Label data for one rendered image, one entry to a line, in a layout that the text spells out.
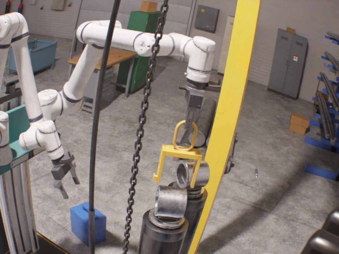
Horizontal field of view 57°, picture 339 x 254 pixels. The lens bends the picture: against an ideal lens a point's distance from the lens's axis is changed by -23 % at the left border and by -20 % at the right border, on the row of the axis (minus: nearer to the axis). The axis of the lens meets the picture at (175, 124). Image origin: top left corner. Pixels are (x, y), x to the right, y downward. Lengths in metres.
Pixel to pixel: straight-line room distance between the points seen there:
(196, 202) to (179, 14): 9.47
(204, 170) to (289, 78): 8.54
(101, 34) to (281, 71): 8.88
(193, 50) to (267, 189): 4.05
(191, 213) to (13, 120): 1.17
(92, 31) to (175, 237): 1.01
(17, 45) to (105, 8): 10.53
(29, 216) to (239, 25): 2.10
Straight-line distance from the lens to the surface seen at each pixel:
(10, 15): 1.58
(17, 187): 2.55
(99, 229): 3.53
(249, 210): 4.68
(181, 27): 11.09
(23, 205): 2.68
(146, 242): 1.73
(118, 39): 1.49
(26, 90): 1.70
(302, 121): 7.83
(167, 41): 1.38
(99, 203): 4.23
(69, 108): 2.25
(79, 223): 3.50
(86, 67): 2.03
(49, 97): 2.17
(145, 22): 7.26
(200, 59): 1.36
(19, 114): 2.19
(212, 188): 2.94
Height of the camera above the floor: 2.51
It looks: 22 degrees down
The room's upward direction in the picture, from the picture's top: 11 degrees clockwise
